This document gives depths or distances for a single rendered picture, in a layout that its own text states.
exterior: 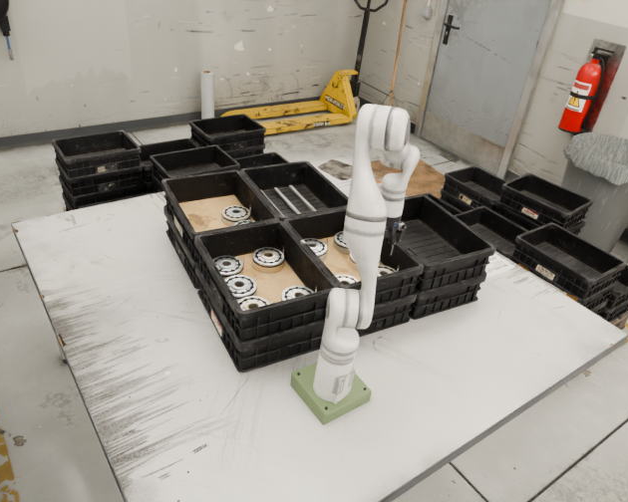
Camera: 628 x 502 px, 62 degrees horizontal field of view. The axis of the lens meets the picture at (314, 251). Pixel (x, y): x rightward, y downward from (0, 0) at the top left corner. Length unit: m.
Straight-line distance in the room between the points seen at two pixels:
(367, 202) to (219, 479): 0.71
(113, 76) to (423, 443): 3.97
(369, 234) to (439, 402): 0.60
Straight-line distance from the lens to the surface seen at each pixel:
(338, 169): 2.67
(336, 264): 1.74
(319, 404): 1.41
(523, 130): 4.60
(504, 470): 2.40
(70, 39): 4.63
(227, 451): 1.37
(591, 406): 2.83
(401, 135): 1.11
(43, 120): 4.75
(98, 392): 1.53
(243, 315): 1.36
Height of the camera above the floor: 1.82
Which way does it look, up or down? 34 degrees down
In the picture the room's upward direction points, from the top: 6 degrees clockwise
